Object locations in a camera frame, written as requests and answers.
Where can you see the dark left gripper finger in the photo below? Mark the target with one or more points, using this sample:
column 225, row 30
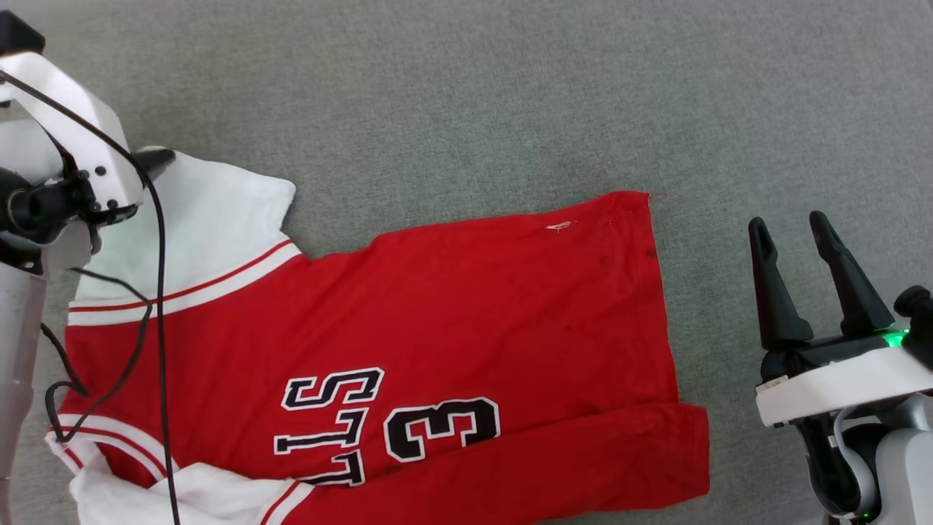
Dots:
column 154, row 162

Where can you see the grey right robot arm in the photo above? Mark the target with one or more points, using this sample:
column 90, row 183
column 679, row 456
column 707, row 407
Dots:
column 907, row 474

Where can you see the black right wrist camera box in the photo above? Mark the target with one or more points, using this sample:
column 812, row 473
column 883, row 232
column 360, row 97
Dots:
column 917, row 313

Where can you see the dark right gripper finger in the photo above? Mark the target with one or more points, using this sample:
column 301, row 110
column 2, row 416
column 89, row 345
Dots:
column 853, row 292
column 776, row 292

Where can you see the red and white jersey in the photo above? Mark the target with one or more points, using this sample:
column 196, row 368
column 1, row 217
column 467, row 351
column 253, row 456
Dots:
column 474, row 306

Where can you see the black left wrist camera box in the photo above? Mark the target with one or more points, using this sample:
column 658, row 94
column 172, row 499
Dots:
column 18, row 36

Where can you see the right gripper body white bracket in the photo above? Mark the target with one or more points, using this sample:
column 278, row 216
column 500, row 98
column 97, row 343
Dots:
column 838, row 383

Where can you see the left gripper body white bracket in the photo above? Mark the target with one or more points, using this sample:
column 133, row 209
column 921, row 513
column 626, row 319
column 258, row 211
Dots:
column 87, row 131

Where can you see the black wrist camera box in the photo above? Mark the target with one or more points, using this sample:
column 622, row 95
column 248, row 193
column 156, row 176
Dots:
column 917, row 313
column 18, row 36

